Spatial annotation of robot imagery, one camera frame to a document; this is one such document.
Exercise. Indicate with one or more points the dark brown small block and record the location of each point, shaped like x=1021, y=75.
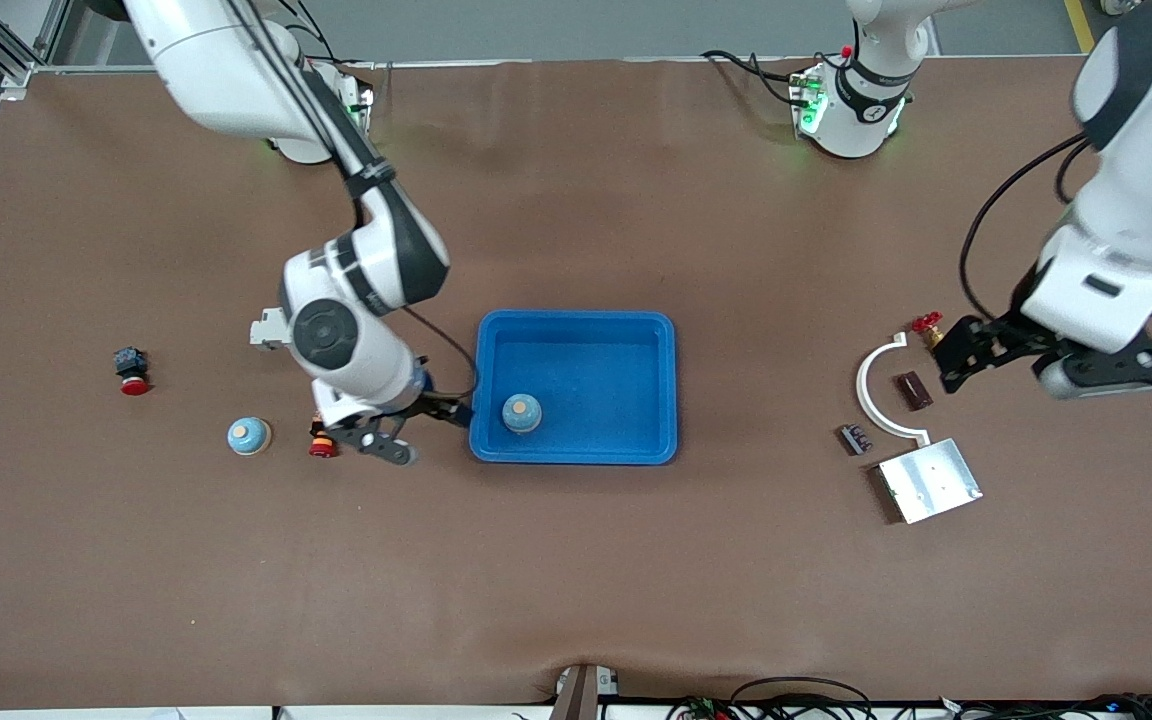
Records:
x=914, y=390

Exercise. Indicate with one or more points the orange red button switch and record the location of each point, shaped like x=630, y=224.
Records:
x=321, y=447

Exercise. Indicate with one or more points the white circuit breaker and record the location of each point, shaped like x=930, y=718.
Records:
x=266, y=333

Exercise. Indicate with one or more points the brass valve red handwheel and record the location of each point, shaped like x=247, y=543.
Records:
x=926, y=322

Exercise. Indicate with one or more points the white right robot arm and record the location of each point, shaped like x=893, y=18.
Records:
x=206, y=60

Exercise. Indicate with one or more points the light blue service bell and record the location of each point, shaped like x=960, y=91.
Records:
x=521, y=413
x=249, y=436

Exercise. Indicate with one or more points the brown table cover mat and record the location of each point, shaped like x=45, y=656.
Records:
x=576, y=580

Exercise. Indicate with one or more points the red mushroom push button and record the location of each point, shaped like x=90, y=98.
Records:
x=131, y=362

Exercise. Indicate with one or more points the brown grey camera mount bracket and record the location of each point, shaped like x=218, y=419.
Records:
x=581, y=695

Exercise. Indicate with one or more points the blue plastic tray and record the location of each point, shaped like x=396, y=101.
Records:
x=586, y=420

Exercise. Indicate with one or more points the silver metal plate box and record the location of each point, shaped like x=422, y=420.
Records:
x=931, y=480

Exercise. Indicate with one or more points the white semicircular bracket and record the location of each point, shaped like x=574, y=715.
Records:
x=864, y=390

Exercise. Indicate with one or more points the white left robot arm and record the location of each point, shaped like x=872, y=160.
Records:
x=1136, y=200

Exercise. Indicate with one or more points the white caster wheel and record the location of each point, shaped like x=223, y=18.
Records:
x=1116, y=5

